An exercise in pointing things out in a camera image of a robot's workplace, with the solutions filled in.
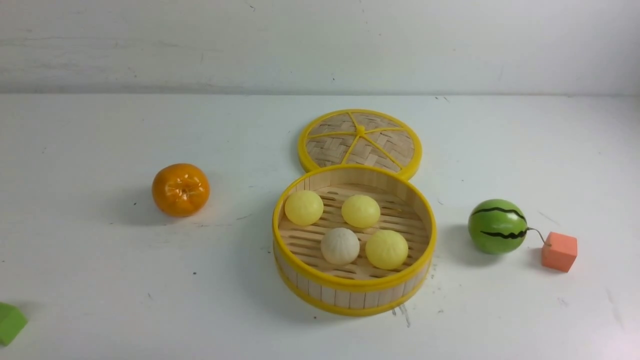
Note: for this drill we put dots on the yellow bun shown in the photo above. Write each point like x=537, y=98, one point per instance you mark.
x=361, y=211
x=304, y=207
x=386, y=249

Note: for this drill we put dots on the white steamed bun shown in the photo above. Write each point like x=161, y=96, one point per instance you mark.
x=340, y=246

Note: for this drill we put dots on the bamboo steamer tray yellow rim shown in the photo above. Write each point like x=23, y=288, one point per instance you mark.
x=356, y=289

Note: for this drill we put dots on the woven bamboo steamer lid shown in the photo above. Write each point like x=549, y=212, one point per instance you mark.
x=360, y=137

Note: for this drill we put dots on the orange toy mandarin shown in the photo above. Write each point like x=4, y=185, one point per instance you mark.
x=180, y=190

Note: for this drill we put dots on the green toy watermelon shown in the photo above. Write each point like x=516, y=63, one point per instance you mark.
x=497, y=226

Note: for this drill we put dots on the orange foam cube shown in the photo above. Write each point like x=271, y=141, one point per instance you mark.
x=559, y=251

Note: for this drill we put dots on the green foam block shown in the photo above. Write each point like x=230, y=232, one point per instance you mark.
x=12, y=322

